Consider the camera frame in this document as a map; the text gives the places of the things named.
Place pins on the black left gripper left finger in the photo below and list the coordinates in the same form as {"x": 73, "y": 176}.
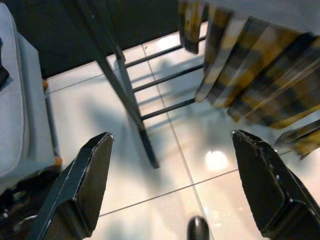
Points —
{"x": 75, "y": 195}

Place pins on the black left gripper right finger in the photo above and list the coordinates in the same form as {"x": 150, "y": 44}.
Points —
{"x": 270, "y": 195}

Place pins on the yellow plaid shirt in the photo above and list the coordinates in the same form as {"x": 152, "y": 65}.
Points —
{"x": 262, "y": 75}

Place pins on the black metal clothes rack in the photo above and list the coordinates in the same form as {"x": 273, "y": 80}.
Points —
{"x": 130, "y": 95}

